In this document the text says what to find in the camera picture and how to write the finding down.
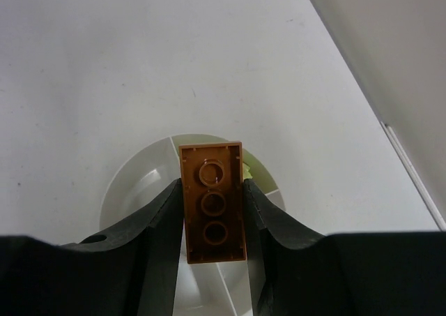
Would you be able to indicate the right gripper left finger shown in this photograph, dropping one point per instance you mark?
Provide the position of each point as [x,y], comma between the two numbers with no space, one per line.
[130,268]

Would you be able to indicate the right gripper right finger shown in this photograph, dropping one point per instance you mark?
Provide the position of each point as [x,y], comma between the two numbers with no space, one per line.
[294,270]

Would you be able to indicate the lime green lego brick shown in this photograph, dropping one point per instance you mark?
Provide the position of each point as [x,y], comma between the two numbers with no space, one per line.
[251,169]

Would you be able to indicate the brown lego plate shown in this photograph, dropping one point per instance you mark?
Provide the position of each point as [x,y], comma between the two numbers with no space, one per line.
[212,181]

